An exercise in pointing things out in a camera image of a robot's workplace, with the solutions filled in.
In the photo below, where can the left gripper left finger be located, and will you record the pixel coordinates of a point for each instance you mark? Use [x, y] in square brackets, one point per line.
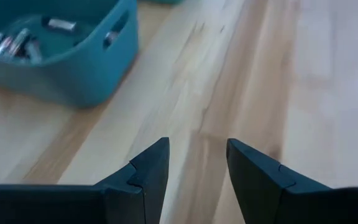
[73, 205]

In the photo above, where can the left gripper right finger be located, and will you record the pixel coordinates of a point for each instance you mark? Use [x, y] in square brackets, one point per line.
[306, 205]

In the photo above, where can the black red battery front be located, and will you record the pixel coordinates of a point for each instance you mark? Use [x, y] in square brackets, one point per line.
[3, 46]

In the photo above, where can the blue plastic bin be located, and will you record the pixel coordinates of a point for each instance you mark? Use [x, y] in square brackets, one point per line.
[73, 71]

